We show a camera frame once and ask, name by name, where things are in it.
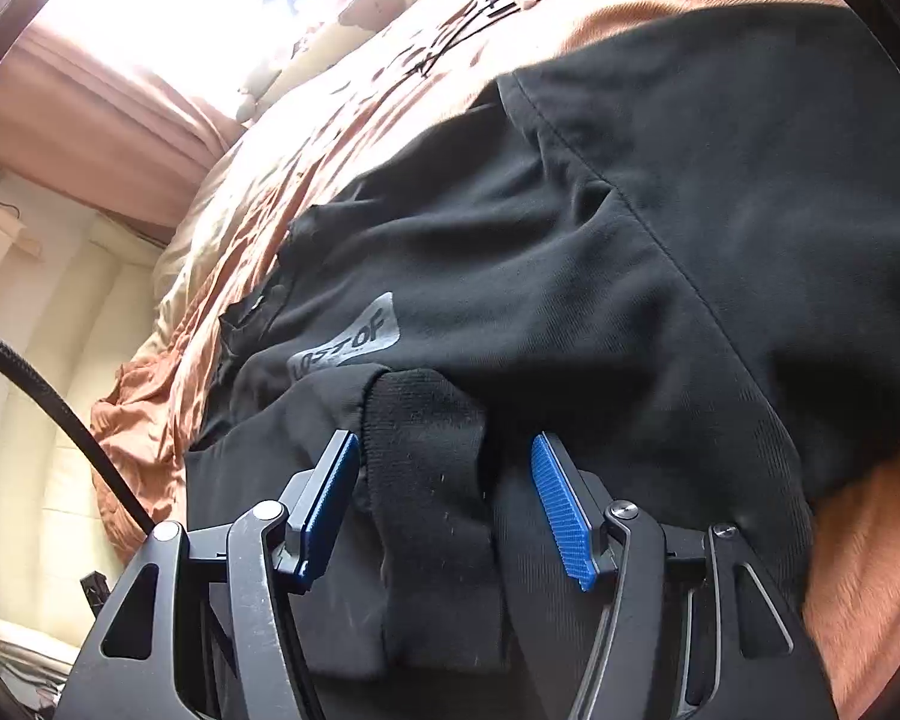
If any black braided cable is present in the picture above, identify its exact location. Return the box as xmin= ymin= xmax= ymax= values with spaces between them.
xmin=0 ymin=320 xmax=157 ymax=538

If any black sweatshirt garment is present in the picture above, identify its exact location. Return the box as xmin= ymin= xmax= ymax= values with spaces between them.
xmin=185 ymin=5 xmax=900 ymax=718

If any orange fleece blanket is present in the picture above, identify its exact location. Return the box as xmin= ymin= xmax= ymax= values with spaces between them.
xmin=91 ymin=0 xmax=900 ymax=718

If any cartoon print pillow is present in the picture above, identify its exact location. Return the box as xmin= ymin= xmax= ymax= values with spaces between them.
xmin=235 ymin=0 xmax=418 ymax=124

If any pink window curtain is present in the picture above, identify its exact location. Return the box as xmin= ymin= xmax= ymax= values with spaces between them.
xmin=0 ymin=23 xmax=244 ymax=229

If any cream patterned bed quilt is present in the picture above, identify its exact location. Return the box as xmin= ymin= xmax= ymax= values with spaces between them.
xmin=151 ymin=0 xmax=662 ymax=361

